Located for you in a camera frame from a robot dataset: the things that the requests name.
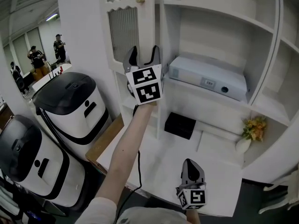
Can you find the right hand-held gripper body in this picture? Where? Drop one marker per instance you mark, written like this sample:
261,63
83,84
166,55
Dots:
197,196

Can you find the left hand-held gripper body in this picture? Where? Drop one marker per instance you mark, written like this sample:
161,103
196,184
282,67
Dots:
144,87

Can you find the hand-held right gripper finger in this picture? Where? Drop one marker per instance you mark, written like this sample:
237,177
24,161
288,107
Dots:
201,175
184,175

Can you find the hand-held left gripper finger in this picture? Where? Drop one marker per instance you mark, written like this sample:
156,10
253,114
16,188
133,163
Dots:
157,57
132,57

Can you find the cabinet door with brass knob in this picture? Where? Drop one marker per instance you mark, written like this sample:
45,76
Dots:
123,31

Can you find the person's left forearm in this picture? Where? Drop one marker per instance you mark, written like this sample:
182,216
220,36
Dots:
126,153

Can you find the person's right forearm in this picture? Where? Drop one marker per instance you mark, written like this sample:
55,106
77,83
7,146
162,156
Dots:
192,217

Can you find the white desk with hutch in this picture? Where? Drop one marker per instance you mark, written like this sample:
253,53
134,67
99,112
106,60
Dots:
163,162

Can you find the black box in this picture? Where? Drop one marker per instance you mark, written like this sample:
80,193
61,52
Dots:
180,125

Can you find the white vase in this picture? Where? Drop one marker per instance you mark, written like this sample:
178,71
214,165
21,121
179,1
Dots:
243,146

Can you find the person's white shirt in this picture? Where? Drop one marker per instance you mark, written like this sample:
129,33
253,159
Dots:
149,216

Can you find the white projector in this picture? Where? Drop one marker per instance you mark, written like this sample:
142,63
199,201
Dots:
205,76

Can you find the flat cardboard box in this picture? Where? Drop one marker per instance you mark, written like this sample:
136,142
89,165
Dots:
105,141

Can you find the yellow orange flower bouquet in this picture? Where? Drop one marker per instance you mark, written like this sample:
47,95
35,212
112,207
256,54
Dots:
254,127

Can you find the white and black robot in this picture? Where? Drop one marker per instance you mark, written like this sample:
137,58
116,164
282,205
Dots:
53,178
70,115

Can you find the white dressing table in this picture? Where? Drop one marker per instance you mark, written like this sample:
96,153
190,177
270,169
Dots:
285,195

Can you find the ceiling tube light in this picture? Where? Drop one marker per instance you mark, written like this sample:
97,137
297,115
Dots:
51,17

